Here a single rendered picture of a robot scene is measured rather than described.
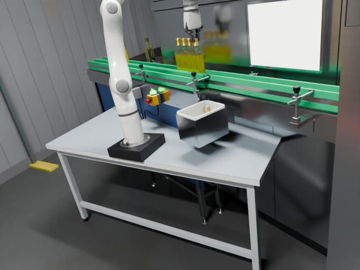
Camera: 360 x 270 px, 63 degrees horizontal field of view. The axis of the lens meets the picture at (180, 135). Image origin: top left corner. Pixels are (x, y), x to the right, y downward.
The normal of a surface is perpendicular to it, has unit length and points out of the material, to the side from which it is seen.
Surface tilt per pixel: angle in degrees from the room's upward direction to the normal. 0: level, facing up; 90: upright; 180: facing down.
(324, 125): 90
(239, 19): 90
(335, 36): 90
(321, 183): 90
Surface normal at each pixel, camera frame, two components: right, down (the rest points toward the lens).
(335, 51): -0.79, 0.37
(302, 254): -0.15, -0.90
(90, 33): 0.86, 0.09
